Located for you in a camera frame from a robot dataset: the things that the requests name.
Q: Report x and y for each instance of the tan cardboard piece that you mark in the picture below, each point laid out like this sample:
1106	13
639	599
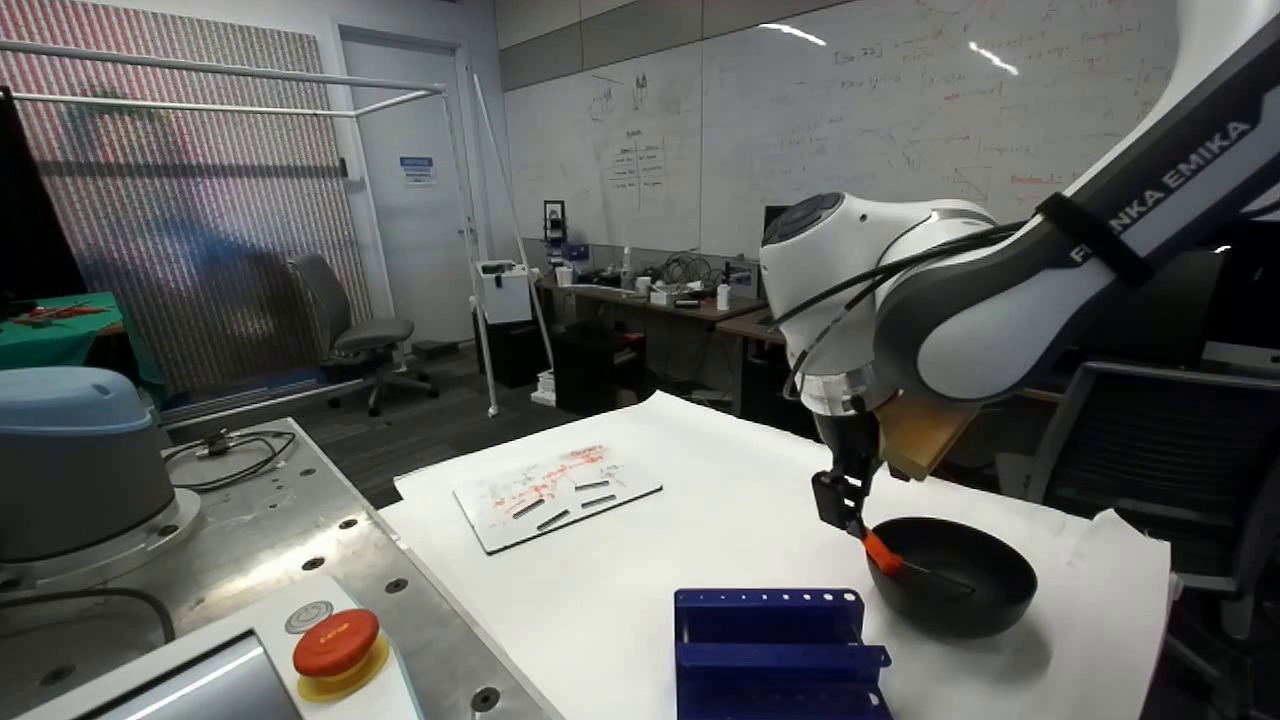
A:
926	438

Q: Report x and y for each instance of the grey office chair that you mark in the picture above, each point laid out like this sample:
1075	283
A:
333	325

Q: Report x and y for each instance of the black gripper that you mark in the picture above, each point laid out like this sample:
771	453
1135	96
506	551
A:
849	446

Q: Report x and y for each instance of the red emergency stop button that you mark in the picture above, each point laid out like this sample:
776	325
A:
336	642

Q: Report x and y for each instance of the blue plastic tool rack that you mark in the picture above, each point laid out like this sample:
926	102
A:
774	663

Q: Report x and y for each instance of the green cloth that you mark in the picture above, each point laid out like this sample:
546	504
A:
63	332

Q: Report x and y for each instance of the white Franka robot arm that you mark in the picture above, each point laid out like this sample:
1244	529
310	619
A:
985	304

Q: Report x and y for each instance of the white door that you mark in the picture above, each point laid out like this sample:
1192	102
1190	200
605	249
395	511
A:
421	242

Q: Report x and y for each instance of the long wooden desk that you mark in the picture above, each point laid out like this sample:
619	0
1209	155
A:
664	309

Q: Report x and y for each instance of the grey metal base platform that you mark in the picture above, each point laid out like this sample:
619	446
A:
304	532

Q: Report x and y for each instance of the white cup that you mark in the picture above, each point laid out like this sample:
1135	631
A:
725	298

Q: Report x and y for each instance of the grey teach pendant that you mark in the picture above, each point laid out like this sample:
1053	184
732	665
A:
243	680

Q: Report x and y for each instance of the black mesh chair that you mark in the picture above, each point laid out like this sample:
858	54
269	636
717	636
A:
1144	453

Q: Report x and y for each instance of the translucent plastic curtain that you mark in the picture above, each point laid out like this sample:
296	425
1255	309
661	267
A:
186	242

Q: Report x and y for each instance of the white paper table cover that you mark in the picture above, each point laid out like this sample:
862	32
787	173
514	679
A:
720	504

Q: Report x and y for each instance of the wall whiteboard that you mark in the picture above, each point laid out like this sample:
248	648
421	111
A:
825	121

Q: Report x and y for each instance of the black bowl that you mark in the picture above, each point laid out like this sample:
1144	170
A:
965	587

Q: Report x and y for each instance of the printed picture sheet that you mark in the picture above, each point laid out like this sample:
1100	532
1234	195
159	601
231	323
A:
555	496

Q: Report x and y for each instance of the grey robot base blue cap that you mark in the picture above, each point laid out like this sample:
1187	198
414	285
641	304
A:
75	461

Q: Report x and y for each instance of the white box unit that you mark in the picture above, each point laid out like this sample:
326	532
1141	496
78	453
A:
506	290

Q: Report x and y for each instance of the blue door sign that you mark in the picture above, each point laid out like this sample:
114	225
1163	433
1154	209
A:
418	166

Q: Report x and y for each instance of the black desktop device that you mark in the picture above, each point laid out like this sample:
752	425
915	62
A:
555	221

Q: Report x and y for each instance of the white pipe frame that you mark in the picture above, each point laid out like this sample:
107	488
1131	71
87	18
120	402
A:
227	65

